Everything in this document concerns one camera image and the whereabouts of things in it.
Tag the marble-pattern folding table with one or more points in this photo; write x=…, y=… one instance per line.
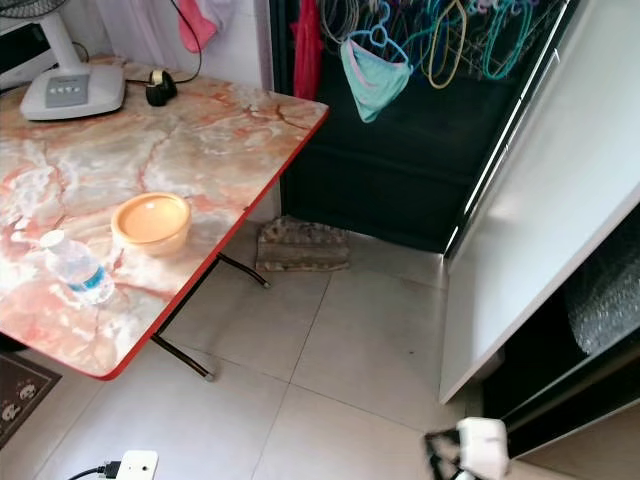
x=80, y=170

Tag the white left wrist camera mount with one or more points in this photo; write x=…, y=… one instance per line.
x=137, y=466

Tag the teal clothes hanger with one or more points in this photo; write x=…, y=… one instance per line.
x=501, y=75

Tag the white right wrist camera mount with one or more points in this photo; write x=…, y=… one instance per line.
x=482, y=447

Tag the pink hanging cloth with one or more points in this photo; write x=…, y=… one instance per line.
x=195, y=25

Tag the red hanging cloth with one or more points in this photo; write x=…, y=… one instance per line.
x=307, y=50

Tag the white standing fan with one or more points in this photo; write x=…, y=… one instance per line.
x=68, y=90

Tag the teal underwear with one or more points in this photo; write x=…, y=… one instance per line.
x=375, y=80

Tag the orange plastic bowl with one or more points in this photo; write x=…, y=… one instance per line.
x=151, y=222

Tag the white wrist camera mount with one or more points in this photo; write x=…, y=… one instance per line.
x=137, y=466
x=482, y=447

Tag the clear plastic water bottle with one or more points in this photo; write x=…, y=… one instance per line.
x=78, y=268

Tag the black fridge panel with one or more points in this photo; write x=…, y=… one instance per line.
x=530, y=390

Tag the black screen door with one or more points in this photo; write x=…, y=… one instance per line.
x=390, y=170

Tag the brown paw-print mat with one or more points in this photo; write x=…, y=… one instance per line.
x=25, y=395

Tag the small black tape dispenser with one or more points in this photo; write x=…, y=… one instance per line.
x=160, y=90

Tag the woven brown doormat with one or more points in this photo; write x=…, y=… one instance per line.
x=300, y=245

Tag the grey textured panel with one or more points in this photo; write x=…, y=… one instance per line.
x=605, y=290

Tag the yellow clothes hanger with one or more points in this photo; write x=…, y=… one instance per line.
x=437, y=82

